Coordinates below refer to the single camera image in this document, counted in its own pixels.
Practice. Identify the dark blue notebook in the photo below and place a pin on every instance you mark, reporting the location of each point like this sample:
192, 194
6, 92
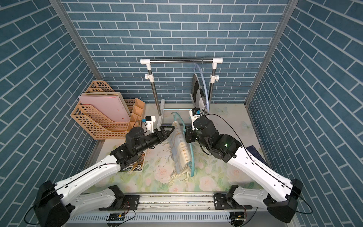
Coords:
256, 154

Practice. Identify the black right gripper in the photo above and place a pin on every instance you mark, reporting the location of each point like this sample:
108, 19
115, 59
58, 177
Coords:
190, 132

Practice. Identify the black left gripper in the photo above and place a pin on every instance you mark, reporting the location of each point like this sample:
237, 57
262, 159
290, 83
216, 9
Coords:
159, 135

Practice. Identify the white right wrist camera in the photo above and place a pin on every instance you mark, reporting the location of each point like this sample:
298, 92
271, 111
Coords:
195, 113

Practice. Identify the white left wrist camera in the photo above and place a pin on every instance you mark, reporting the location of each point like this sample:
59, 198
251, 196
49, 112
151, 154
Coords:
149, 123

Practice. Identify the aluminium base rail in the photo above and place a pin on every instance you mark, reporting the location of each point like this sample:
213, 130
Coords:
153, 208

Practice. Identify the pastel plaid scarf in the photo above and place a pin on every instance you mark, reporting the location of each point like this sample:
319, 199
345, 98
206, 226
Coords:
181, 155

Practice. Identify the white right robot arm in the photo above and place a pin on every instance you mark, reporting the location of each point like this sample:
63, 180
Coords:
279, 195

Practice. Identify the green clothes hanger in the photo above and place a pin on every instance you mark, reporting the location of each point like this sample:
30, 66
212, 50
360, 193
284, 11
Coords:
179, 119

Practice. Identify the white steel clothes rack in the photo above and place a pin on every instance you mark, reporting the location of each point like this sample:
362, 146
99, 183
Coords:
180, 93

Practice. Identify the pink pressure file folder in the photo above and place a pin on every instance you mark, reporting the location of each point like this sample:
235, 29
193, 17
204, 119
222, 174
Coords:
111, 107

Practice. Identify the light blue clothes hanger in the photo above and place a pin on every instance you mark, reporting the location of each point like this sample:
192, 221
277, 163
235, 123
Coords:
196, 66

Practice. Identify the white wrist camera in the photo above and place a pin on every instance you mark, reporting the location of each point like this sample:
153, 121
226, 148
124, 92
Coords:
149, 123
195, 113

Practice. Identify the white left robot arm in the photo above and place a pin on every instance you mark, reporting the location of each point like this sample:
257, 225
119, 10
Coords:
56, 203

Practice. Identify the black white checkered scarf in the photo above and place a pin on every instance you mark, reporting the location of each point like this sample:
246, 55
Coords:
197, 95

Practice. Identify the yellow comic book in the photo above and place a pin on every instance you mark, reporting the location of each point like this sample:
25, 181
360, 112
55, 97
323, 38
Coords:
137, 166

